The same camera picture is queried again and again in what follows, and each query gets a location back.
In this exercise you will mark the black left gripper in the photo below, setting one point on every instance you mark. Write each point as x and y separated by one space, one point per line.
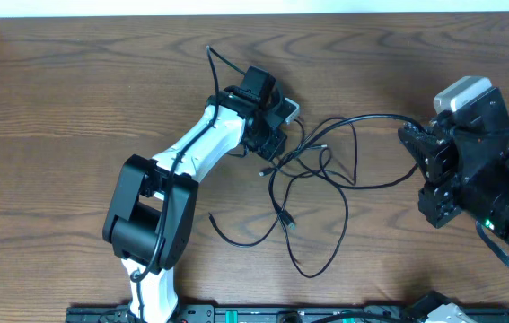
279 141

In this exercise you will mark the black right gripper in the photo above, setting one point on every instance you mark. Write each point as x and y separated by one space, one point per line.
439 163

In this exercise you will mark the green clip on rail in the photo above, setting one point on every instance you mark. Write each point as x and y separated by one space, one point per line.
231 316

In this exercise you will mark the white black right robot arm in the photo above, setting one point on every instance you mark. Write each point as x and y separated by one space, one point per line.
464 158

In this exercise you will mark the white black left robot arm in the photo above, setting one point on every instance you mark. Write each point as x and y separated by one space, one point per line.
152 208

